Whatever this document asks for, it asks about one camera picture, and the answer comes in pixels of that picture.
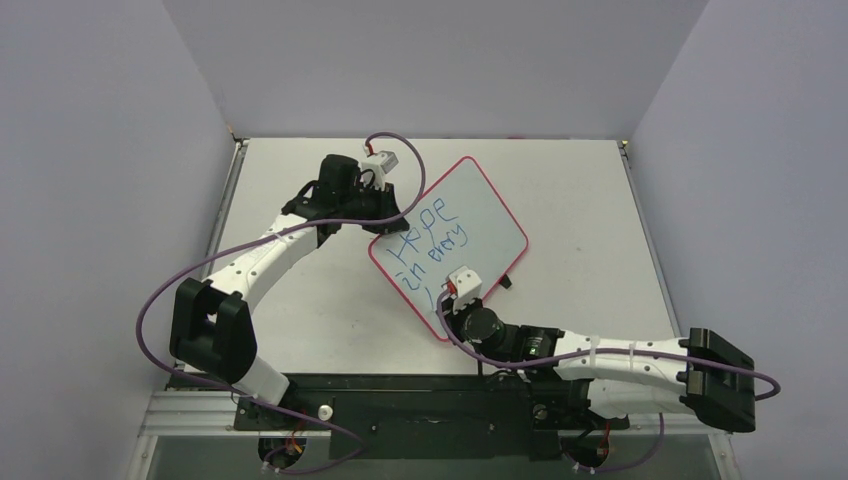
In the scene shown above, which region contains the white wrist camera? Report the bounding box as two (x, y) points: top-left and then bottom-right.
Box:
(446, 266), (482, 312)
(360, 150), (399, 190)

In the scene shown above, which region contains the aluminium frame rail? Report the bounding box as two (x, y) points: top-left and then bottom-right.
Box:
(124, 138), (251, 479)

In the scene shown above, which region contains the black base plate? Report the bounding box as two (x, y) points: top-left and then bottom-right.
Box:
(165, 370), (664, 462)

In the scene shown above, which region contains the pink-framed whiteboard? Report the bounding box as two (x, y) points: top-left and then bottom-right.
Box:
(368, 156), (529, 342)

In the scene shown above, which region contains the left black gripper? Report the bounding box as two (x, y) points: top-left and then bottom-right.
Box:
(339, 182), (407, 237)

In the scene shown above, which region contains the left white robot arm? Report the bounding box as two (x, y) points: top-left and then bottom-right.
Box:
(169, 151), (409, 430)

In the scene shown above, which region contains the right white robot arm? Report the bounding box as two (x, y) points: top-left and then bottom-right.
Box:
(437, 296), (757, 433)

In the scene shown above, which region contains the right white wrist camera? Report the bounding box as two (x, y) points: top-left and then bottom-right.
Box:
(446, 266), (482, 312)

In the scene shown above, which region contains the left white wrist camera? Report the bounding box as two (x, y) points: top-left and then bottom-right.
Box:
(360, 150), (399, 190)

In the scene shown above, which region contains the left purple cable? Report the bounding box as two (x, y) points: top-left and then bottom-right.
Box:
(135, 131), (427, 476)

